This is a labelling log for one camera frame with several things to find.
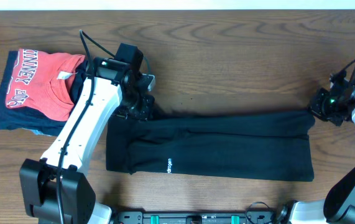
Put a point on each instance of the black mounting rail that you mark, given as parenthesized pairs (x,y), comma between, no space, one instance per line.
(251,217)

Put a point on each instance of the navy folded t-shirt stack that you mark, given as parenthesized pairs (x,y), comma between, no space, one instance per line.
(29,118)

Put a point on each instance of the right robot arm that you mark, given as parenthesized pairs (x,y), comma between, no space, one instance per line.
(339,205)

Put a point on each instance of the black t-shirt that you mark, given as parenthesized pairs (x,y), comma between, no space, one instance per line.
(271,146)

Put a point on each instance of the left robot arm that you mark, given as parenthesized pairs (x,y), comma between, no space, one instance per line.
(55,188)

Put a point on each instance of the red folded t-shirt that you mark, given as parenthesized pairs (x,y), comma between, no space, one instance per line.
(43,82)

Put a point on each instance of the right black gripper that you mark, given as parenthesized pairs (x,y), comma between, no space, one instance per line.
(321,106)

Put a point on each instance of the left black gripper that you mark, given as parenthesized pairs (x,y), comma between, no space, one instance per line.
(140,107)

